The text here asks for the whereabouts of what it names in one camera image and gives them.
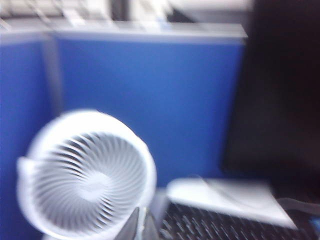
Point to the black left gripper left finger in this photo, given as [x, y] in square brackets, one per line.
[133, 227]

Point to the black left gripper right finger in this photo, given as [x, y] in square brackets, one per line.
[150, 227]

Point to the white round desk fan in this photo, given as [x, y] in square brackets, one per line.
[85, 175]

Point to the blue cubicle partition panel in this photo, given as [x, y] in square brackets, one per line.
[150, 87]
[15, 87]

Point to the black computer keyboard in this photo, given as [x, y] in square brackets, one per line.
[212, 225]

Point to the black computer monitor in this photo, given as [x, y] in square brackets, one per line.
[280, 100]

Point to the white flat box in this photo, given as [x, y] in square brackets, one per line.
[225, 197]

